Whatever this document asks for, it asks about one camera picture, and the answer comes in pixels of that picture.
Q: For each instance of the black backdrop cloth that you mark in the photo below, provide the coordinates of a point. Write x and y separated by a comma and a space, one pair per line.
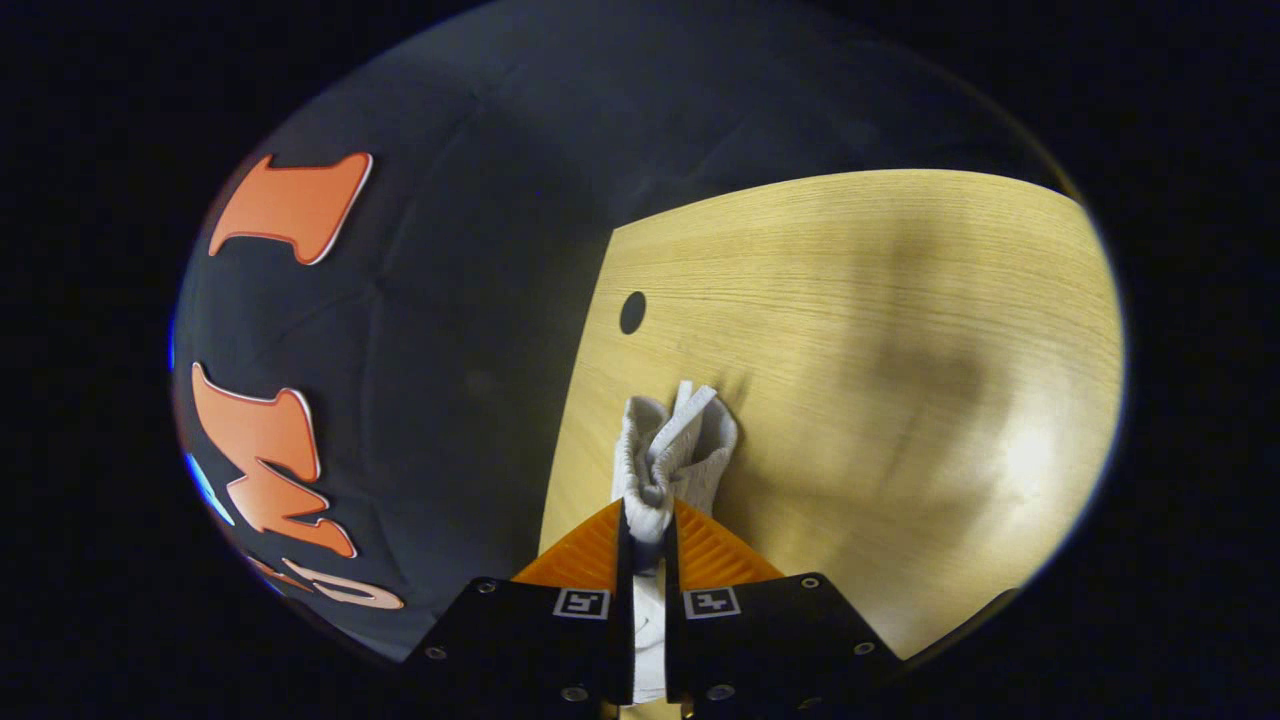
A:
450, 300

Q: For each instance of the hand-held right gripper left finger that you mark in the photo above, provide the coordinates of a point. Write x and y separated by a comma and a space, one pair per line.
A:
530, 640

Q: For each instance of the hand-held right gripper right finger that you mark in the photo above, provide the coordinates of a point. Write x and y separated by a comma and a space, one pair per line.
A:
770, 640

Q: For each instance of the white jeans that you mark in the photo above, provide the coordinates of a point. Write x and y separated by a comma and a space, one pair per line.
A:
660, 470

